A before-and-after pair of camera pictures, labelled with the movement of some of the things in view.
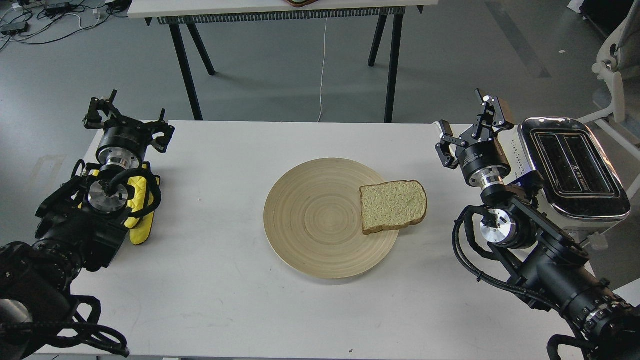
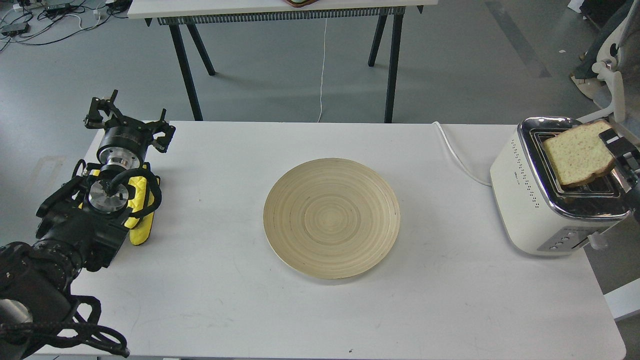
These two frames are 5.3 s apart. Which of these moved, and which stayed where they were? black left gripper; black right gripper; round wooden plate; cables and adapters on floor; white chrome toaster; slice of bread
Moved: black right gripper; slice of bread
Stayed: cables and adapters on floor; white chrome toaster; black left gripper; round wooden plate
